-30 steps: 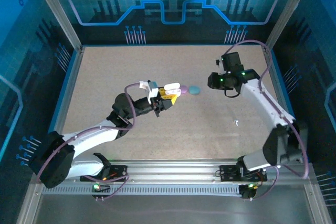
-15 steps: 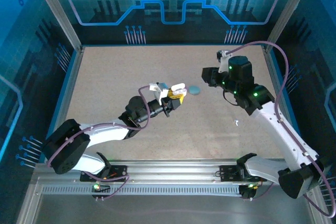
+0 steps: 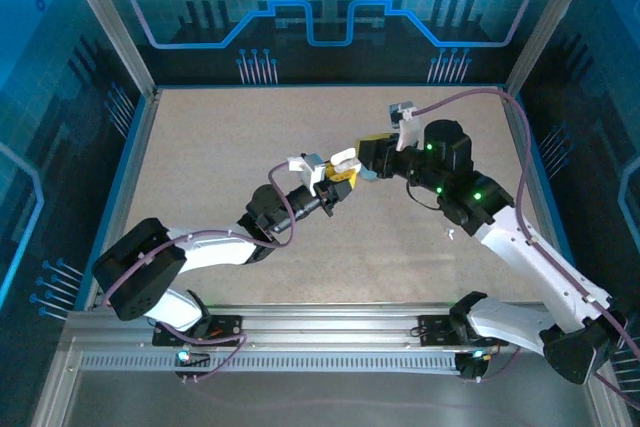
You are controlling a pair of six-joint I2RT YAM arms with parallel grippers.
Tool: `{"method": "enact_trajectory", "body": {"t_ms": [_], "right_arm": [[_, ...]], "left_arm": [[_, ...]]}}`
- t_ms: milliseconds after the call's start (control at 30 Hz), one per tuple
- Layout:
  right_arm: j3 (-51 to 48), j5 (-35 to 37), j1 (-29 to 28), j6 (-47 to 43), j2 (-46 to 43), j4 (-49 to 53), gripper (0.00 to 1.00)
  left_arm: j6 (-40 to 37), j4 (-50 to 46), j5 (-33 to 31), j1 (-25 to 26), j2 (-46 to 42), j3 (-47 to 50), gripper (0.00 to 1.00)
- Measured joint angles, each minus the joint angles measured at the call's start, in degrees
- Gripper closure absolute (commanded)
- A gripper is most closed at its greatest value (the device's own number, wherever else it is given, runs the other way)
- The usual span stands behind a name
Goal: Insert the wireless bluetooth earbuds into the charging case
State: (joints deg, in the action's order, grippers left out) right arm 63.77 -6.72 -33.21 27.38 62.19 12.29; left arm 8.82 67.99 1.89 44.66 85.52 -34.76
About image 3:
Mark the blue earbud charging case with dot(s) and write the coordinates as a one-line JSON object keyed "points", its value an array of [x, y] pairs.
{"points": [[370, 176]]}

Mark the white earbud charging case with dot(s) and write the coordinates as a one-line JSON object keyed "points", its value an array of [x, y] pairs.
{"points": [[345, 154]]}

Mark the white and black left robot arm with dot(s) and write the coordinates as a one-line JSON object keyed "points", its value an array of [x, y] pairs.
{"points": [[215, 249]]}

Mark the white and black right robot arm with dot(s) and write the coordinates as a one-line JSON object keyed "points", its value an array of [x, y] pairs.
{"points": [[540, 257]]}

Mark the small black LED controller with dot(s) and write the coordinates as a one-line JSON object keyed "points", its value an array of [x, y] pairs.
{"points": [[470, 364], [192, 359]]}

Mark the grey metal front panel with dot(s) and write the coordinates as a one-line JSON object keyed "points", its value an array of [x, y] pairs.
{"points": [[325, 397]]}

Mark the aluminium table side rail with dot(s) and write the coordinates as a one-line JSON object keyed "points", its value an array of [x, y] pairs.
{"points": [[135, 157], [536, 182]]}

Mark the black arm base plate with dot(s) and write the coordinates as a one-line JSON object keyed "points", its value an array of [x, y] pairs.
{"points": [[435, 329], [227, 324]]}

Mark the aluminium frame post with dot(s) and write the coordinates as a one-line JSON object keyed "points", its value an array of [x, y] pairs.
{"points": [[545, 22], [107, 22]]}

